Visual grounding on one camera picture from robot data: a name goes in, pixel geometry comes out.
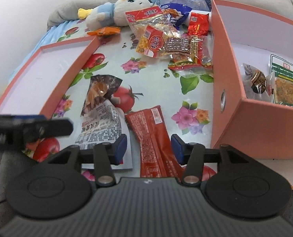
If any long red snack packet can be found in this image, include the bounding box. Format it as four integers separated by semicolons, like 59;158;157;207
125;105;183;179

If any white barcode meat snack packet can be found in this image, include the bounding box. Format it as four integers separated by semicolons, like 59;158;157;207
75;74;133;170

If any brown strips snack packet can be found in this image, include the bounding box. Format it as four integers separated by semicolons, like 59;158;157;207
160;35;213;71

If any grey pastry snack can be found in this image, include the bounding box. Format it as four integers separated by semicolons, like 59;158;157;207
242;63;275;103

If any green pickled vegetable packet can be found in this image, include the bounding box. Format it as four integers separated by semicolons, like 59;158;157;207
270;54;293;107

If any red top clear tofu packet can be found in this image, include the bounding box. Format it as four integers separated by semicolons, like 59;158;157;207
125;6;180;48

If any red yellow corn snack packet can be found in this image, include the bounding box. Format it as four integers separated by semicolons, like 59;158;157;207
136;25;168;58

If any orange box lid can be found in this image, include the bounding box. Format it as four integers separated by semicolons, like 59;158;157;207
0;36;99;118

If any floral bed sheet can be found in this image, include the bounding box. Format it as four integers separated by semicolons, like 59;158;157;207
9;9;218;183

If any orange snack packet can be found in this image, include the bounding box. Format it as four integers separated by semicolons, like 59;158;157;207
87;26;121;36

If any red foil tea packet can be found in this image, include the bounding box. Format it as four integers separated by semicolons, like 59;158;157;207
187;12;209;36

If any orange open storage box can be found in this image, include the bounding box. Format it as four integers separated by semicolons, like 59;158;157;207
211;0;293;159

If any white blue plush duck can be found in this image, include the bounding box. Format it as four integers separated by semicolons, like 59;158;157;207
77;0;160;31

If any blue white snack bag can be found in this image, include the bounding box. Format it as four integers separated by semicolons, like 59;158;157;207
160;3;192;30

